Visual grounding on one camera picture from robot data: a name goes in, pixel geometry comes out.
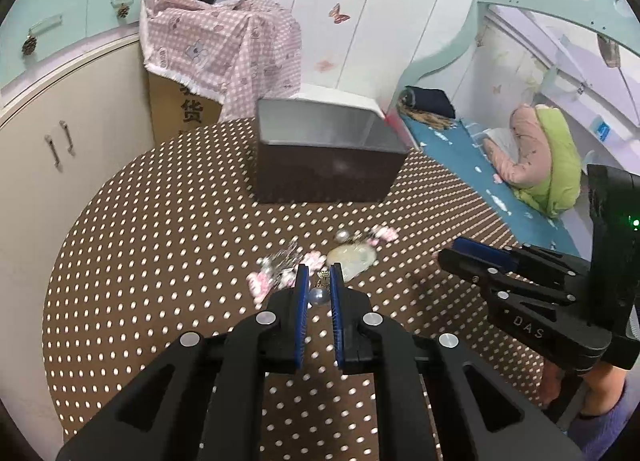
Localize tan folded cloth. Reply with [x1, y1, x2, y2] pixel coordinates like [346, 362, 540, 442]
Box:
[399, 108, 461, 131]

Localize dark folded clothes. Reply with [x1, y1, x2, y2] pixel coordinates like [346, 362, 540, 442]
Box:
[404, 86, 457, 119]

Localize white pillow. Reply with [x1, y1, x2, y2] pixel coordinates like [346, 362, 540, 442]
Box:
[482, 128, 521, 157]

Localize person's right forearm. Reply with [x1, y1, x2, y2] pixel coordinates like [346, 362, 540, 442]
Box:
[567, 391, 633, 449]

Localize white curved cabinet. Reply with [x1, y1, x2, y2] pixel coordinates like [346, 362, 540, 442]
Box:
[0, 31, 155, 422]

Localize white wardrobe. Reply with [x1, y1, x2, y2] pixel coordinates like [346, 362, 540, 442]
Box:
[287, 0, 493, 109]

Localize pink checked cloth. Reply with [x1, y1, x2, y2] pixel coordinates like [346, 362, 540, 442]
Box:
[139, 0, 303, 119]

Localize brown hanging tag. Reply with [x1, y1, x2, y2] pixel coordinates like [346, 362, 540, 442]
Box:
[596, 34, 622, 68]

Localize blue printed bedsheet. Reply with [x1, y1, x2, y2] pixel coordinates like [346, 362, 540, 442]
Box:
[400, 116, 583, 264]

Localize brown polka dot tablecloth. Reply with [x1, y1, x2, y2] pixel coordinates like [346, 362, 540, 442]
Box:
[42, 116, 546, 461]

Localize pearl pendant necklace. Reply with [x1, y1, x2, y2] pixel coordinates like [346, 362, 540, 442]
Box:
[334, 228, 372, 244]

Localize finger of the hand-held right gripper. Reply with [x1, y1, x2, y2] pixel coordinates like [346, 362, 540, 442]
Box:
[452, 237, 588, 277]
[437, 248, 581, 306]

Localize dark brown metal box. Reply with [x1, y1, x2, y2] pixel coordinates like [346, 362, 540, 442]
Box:
[255, 98, 409, 204]

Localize cardboard box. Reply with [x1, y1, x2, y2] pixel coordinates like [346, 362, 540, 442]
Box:
[145, 68, 223, 142]

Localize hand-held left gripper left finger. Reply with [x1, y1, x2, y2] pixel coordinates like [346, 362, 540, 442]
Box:
[55, 263, 311, 461]

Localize large pink bow hair clip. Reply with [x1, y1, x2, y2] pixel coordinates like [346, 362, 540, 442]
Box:
[247, 251, 323, 303]

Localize person's right hand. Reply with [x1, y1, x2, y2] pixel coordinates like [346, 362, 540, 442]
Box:
[541, 360, 628, 417]

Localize pink and green pillow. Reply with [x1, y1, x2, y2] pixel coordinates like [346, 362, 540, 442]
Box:
[512, 106, 583, 219]

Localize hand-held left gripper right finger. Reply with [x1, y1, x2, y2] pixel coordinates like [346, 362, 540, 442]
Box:
[329, 262, 586, 461]

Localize pearl drop earring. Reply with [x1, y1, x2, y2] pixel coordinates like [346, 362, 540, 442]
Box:
[308, 271, 332, 307]

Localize silver crystal necklace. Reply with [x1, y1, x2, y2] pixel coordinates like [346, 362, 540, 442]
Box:
[257, 238, 301, 274]

